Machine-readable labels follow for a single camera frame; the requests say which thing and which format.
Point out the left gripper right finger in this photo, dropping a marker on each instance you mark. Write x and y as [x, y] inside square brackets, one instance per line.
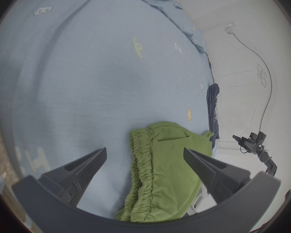
[208, 172]

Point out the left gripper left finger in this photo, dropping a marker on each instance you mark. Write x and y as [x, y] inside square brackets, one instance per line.
[82, 172]

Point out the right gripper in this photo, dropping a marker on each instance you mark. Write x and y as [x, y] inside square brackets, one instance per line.
[248, 145]

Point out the green shorts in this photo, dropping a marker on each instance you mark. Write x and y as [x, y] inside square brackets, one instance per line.
[165, 169]

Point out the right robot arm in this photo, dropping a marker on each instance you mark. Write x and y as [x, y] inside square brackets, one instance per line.
[269, 164]

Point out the dark blue printed T-shirt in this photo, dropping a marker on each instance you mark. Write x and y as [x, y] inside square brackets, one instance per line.
[212, 105]

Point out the pale blue quilt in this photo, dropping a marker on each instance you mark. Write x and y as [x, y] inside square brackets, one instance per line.
[165, 6]

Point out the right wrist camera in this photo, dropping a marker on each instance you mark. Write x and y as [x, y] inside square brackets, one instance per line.
[258, 137]

